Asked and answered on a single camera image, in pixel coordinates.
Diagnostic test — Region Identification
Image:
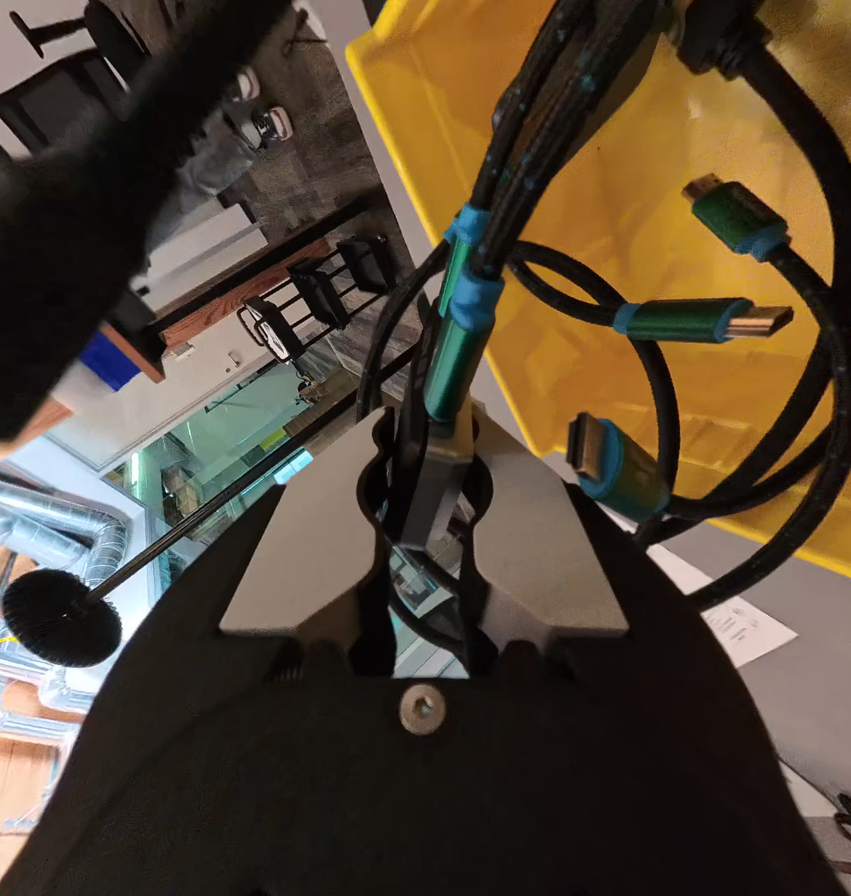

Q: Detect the black HDMI switch box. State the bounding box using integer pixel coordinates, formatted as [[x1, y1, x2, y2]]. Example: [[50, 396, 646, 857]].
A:
[[391, 402, 477, 554]]

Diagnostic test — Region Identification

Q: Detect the silver ventilation duct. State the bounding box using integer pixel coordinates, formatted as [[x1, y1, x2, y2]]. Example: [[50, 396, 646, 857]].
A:
[[0, 476, 129, 736]]

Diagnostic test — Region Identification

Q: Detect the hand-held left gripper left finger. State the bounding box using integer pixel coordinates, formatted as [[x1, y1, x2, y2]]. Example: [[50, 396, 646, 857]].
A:
[[217, 406, 398, 678]]

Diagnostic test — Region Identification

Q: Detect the large yellow plastic bin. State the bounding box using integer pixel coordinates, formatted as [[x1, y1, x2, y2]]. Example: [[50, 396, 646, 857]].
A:
[[345, 0, 851, 585]]

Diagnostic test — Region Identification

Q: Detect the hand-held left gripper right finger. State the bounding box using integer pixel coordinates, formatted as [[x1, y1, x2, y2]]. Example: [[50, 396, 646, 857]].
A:
[[459, 405, 631, 679]]

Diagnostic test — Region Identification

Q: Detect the black shelf rack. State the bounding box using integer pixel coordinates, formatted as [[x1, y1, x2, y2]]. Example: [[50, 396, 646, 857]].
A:
[[237, 234, 398, 365]]

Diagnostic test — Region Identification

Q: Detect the black office chair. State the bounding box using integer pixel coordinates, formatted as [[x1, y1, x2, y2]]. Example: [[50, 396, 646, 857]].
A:
[[9, 0, 153, 71]]

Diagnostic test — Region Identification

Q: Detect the brown wooden post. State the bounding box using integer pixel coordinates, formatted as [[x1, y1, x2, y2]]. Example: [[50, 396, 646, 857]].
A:
[[156, 238, 332, 351]]

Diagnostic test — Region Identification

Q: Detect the printed paper sheet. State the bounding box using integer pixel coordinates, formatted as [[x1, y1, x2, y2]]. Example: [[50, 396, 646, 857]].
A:
[[646, 542, 799, 667]]

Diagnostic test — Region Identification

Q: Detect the thick black switch cable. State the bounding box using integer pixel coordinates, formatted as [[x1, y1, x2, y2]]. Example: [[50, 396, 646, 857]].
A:
[[356, 0, 851, 655]]

